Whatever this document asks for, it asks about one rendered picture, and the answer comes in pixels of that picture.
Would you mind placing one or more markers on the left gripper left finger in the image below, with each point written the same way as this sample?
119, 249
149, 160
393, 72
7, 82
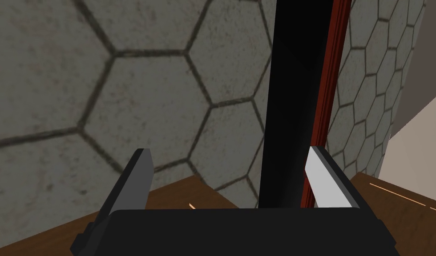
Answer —
132, 188

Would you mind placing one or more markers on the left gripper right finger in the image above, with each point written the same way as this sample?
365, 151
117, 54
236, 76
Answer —
328, 188

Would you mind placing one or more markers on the black door leaf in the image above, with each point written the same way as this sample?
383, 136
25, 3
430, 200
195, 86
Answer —
296, 106

